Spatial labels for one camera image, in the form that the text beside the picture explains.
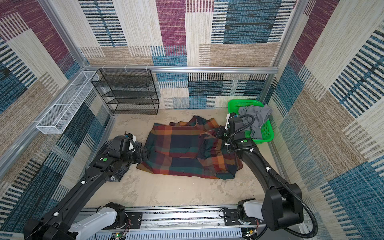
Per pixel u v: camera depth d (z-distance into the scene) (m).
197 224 0.73
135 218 0.75
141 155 0.70
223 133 0.73
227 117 0.76
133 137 0.74
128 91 1.10
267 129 0.99
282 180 0.43
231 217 0.73
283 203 0.41
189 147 0.98
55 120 0.70
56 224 0.39
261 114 1.01
